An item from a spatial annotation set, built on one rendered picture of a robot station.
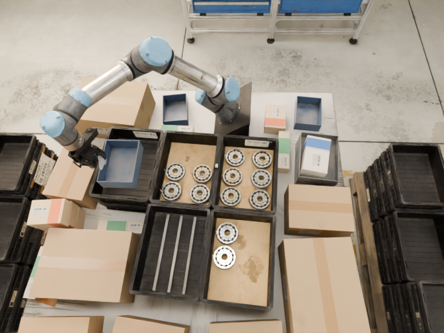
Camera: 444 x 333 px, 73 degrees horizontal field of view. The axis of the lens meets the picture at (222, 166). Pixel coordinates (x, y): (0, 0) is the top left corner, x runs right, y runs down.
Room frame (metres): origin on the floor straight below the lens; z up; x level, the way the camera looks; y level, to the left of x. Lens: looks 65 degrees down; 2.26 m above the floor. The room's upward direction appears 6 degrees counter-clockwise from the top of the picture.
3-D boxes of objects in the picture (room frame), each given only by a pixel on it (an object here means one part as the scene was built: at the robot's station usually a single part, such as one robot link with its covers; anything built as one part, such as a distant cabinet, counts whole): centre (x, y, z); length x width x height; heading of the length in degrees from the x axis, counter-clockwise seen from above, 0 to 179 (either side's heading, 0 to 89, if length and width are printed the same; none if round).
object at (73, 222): (0.49, 0.85, 0.81); 0.16 x 0.12 x 0.07; 90
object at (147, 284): (0.25, 0.26, 0.87); 0.40 x 0.30 x 0.11; 169
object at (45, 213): (0.48, 0.85, 0.89); 0.16 x 0.12 x 0.07; 87
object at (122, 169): (0.60, 0.44, 1.10); 0.20 x 0.15 x 0.07; 173
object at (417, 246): (0.21, -1.12, 0.31); 0.40 x 0.30 x 0.34; 172
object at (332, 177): (0.67, -0.51, 0.82); 0.27 x 0.20 x 0.05; 166
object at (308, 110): (1.01, -0.55, 0.74); 0.20 x 0.15 x 0.07; 167
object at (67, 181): (0.71, 0.78, 0.78); 0.30 x 0.22 x 0.16; 165
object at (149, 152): (0.70, 0.47, 0.87); 0.40 x 0.30 x 0.11; 169
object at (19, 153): (0.97, 1.40, 0.37); 0.40 x 0.30 x 0.45; 172
